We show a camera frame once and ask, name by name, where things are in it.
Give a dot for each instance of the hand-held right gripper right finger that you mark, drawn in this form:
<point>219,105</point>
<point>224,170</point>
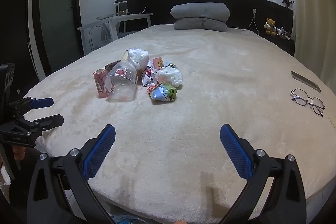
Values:
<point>236,153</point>

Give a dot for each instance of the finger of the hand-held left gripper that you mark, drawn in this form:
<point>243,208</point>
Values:
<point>43,102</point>
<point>52,120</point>

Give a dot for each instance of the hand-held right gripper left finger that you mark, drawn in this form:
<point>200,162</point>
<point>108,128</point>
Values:
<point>101,153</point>

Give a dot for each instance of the pink drink carton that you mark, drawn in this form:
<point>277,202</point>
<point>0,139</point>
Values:
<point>101,83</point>

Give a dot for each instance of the clear plastic jar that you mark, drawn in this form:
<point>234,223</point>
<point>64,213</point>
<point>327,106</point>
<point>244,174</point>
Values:
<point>122,87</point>

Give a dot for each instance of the brown wrapper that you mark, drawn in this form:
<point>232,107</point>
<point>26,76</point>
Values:
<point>110,65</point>

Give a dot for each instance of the green blue drink carton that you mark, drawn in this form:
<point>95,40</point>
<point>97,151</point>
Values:
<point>161,94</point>

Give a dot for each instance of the red white wrapper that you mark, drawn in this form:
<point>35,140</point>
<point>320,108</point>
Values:
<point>147,77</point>

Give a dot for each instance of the pink snack box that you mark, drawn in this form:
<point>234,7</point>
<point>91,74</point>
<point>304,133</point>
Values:
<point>158,62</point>

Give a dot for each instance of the small green yellow wrapper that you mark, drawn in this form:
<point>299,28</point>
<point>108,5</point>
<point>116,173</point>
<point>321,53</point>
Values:
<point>170,65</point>

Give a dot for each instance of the person's left hand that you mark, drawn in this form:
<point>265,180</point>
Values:
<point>17,153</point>

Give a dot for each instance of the bed with cream blanket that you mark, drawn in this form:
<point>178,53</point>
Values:
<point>197,108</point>

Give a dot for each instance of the frosted glass door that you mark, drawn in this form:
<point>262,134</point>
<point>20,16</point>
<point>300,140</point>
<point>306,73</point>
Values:
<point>57,16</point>

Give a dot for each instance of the thin-rimmed eyeglasses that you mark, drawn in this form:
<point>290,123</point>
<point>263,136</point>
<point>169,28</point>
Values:
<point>309,100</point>

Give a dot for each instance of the black cabinet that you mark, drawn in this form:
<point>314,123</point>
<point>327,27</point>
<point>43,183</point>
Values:
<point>15,16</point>

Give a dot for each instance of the dark smartphone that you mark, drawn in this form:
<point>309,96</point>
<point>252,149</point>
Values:
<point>305,81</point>

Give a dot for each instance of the chair with grey cushion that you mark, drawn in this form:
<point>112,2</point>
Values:
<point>126,33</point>

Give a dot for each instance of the small white desk appliance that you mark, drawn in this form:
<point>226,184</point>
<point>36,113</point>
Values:
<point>121,8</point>

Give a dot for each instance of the white desk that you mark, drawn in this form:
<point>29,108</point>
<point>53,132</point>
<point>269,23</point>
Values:
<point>131,16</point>

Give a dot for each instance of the group of small bottles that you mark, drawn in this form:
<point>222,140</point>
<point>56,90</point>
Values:
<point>283,33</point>

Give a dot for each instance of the brown teddy bear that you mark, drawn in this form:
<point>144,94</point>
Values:
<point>270,27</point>

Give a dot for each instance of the grey pillow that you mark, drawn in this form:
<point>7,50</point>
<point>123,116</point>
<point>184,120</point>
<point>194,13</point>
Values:
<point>189,25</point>

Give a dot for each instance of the cream curtain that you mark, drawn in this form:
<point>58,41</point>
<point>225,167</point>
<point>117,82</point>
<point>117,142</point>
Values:
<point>315,29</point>

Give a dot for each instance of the grey stacked pillows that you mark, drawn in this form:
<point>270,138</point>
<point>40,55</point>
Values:
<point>199,11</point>

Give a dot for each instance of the black headboard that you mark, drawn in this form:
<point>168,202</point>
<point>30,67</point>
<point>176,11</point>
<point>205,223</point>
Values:
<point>157,8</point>

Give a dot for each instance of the dark decorative plant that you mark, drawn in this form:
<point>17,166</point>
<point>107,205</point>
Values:
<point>287,1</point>

